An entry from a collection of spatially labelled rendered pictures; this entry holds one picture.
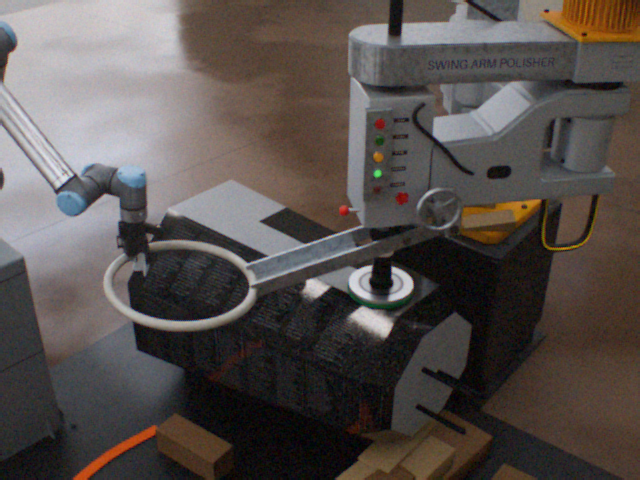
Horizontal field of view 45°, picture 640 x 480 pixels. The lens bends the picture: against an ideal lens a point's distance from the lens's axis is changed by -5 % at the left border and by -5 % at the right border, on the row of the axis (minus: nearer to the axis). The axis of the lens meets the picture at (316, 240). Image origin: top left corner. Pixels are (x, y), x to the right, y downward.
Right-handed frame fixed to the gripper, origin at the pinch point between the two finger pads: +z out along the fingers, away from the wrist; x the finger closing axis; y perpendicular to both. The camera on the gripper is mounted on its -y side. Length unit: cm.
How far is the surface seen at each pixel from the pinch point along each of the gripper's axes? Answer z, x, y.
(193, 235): 7.1, -19.1, -33.9
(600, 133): -59, 96, -107
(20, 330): 34, -37, 34
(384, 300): -2, 63, -51
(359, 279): -2, 50, -53
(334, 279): 1, 41, -50
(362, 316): 5, 59, -46
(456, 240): 6, 43, -113
